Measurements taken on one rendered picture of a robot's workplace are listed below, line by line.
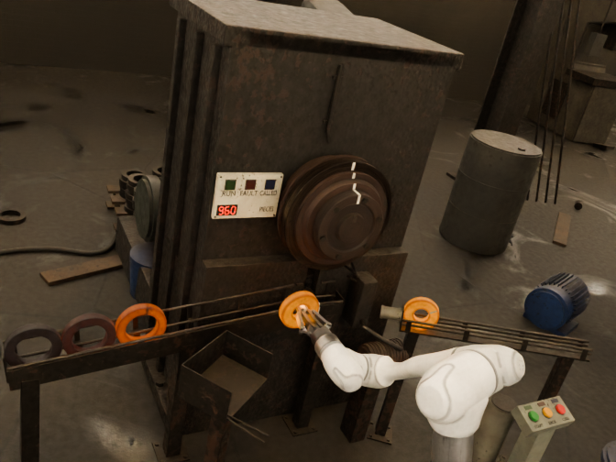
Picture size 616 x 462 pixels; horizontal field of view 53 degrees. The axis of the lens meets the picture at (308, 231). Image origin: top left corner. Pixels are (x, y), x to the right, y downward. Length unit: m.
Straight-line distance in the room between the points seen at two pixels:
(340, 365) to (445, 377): 0.58
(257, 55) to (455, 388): 1.26
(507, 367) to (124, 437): 1.78
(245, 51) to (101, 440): 1.72
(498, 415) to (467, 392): 1.19
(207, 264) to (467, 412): 1.22
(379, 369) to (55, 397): 1.58
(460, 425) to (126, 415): 1.78
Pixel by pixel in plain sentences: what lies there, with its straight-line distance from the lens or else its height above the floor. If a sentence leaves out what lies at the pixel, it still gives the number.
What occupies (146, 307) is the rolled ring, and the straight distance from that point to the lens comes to 2.31.
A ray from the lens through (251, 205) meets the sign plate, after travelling 2.36.
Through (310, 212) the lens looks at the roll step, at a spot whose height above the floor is 1.16.
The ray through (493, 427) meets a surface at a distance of 2.77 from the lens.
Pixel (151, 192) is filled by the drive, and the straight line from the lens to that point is 3.49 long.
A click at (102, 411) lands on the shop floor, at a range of 3.02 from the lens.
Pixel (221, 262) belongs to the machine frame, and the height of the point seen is 0.87.
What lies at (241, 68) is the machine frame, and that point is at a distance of 2.17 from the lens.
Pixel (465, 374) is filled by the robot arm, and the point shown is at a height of 1.22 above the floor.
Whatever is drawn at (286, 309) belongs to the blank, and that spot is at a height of 0.85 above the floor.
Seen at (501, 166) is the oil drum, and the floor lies 0.76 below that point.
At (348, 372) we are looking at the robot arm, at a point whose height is 0.86.
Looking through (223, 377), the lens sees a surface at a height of 0.60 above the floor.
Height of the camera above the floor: 2.09
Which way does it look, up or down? 26 degrees down
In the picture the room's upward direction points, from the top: 13 degrees clockwise
